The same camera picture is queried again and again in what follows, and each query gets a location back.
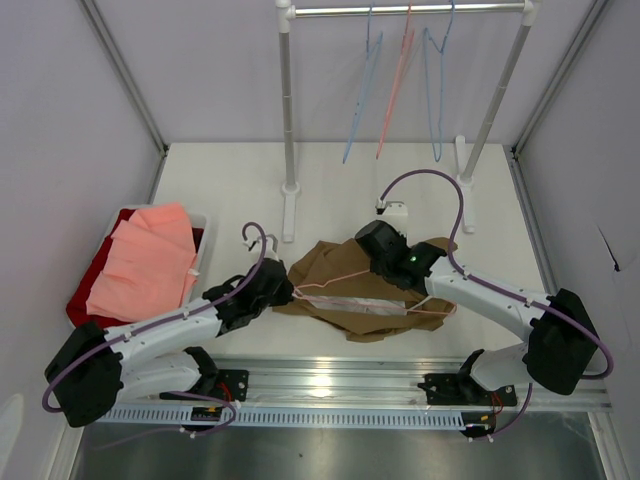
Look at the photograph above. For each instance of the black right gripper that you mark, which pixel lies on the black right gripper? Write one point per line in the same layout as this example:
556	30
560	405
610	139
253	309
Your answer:
377	242

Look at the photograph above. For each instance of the red folded garment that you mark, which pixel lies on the red folded garment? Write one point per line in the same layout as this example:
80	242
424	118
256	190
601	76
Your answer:
80	300

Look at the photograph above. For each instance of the right aluminium frame post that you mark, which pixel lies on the right aluminium frame post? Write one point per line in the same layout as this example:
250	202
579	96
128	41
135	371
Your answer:
588	25

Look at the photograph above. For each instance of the blue wire hanger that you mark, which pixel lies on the blue wire hanger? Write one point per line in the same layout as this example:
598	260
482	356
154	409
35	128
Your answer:
435	88
372	52

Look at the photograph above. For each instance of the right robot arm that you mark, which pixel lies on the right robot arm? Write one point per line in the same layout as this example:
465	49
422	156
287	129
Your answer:
557	337

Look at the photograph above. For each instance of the left aluminium frame post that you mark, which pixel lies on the left aluminium frame post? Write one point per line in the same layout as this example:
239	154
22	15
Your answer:
114	56

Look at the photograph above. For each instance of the left blue wire hanger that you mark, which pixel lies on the left blue wire hanger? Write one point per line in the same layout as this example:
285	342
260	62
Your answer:
372	52

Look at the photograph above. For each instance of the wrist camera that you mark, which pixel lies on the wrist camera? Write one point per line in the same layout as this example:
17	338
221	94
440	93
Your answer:
390	211
265	247

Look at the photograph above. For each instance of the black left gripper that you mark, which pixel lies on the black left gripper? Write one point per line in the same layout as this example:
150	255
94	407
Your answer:
284	295

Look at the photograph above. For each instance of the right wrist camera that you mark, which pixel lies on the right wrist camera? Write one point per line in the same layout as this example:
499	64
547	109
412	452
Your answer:
390	211

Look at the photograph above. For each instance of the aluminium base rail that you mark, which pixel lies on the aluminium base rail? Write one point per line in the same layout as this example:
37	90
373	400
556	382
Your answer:
325	382

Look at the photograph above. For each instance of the right blue wire hanger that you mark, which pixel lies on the right blue wire hanger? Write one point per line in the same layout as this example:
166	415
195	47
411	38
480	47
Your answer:
435	88

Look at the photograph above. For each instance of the perforated cable tray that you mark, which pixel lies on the perforated cable tray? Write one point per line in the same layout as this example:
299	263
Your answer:
251	416

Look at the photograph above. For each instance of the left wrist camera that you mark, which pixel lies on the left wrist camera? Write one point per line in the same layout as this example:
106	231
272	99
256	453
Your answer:
265	247

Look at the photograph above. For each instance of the aluminium frame post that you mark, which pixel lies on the aluminium frame post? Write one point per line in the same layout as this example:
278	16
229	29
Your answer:
114	56
588	25

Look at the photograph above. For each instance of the pink folded garment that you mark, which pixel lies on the pink folded garment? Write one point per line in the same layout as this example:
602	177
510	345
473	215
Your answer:
145	260

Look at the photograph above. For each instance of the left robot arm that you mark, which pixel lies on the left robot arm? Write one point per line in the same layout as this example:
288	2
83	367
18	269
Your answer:
97	368

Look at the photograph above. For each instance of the tan brown skirt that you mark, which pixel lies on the tan brown skirt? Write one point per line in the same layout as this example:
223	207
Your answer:
333	284

